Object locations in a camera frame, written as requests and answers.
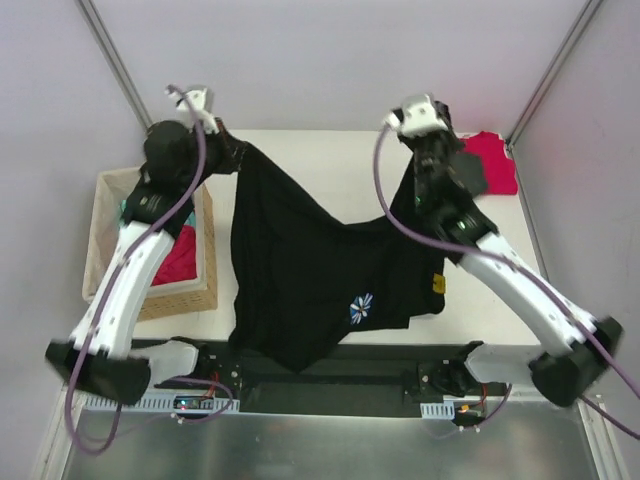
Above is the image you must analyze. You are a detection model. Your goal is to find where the red t-shirt in basket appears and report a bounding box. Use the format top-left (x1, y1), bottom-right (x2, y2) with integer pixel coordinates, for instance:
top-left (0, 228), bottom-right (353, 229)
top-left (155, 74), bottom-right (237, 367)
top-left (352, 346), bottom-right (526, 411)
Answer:
top-left (151, 225), bottom-right (197, 286)

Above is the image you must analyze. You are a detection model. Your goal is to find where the white cable duct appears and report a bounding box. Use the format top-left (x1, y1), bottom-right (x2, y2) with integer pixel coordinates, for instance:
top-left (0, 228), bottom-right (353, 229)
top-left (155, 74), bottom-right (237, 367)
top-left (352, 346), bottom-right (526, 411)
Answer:
top-left (134, 393), bottom-right (240, 414)
top-left (420, 402), bottom-right (489, 420)

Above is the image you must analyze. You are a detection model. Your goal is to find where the black flower print t-shirt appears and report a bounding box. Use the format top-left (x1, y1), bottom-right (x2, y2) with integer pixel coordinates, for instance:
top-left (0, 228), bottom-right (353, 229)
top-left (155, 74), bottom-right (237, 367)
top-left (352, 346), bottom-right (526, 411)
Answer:
top-left (228, 145), bottom-right (445, 372)

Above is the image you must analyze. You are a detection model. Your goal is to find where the left white cable duct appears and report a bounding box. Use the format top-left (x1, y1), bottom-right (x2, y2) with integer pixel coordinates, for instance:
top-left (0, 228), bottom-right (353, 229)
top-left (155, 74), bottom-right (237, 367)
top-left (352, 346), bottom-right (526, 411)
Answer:
top-left (134, 393), bottom-right (240, 414)

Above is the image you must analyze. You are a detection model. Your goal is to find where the folded red t-shirt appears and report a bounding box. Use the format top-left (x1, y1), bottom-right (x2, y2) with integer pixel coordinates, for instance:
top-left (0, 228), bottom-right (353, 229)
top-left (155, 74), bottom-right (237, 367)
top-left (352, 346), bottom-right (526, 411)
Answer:
top-left (462, 131), bottom-right (518, 196)

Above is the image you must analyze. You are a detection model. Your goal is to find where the left aluminium frame post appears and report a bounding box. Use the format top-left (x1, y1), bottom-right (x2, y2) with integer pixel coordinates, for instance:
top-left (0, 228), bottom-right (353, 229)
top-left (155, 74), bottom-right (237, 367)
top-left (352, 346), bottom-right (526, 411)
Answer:
top-left (74, 0), bottom-right (153, 131)

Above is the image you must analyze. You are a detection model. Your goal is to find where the right white cable duct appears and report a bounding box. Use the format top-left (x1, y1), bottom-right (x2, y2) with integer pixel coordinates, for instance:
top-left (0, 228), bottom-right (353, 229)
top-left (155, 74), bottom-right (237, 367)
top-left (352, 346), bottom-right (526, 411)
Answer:
top-left (420, 402), bottom-right (489, 420)

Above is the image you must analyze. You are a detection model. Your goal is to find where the teal t-shirt in basket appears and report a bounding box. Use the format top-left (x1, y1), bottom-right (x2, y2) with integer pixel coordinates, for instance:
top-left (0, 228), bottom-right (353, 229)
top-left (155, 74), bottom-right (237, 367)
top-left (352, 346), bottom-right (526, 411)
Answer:
top-left (118, 200), bottom-right (196, 228)

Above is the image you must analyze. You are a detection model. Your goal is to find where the aluminium front rail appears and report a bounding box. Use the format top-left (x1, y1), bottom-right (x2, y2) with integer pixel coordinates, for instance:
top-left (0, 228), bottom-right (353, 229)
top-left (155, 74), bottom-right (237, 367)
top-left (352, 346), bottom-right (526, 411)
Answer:
top-left (63, 349), bottom-right (606, 406)

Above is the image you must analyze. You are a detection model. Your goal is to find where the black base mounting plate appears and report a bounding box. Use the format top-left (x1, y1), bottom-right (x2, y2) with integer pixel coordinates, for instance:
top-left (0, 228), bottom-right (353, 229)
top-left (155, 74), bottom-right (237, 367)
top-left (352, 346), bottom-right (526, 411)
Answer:
top-left (153, 337), bottom-right (507, 415)

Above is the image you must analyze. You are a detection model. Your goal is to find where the aluminium frame post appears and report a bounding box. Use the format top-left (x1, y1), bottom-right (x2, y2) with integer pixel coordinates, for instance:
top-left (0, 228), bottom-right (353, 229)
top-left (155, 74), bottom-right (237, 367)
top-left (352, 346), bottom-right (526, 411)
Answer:
top-left (74, 0), bottom-right (153, 131)
top-left (505, 0), bottom-right (605, 153)

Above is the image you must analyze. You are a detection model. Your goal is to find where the right aluminium frame post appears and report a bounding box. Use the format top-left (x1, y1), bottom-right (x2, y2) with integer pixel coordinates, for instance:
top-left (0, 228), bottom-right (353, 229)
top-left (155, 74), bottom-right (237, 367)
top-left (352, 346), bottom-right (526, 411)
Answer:
top-left (505, 0), bottom-right (605, 153)

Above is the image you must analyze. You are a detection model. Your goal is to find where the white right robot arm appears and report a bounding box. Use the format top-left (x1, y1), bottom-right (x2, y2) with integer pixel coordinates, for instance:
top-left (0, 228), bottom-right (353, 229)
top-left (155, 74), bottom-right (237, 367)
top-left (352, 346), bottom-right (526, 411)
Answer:
top-left (374, 93), bottom-right (624, 407)

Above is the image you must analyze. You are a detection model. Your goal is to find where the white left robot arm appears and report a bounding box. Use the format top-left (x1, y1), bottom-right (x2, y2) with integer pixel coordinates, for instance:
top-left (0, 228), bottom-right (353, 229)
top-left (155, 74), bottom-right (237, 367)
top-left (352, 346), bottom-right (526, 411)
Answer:
top-left (45, 85), bottom-right (240, 406)

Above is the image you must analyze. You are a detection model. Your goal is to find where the wicker laundry basket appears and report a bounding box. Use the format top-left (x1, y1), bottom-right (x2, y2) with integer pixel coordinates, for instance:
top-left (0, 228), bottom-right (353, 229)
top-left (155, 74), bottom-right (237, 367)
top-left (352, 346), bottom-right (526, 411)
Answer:
top-left (82, 167), bottom-right (218, 321)

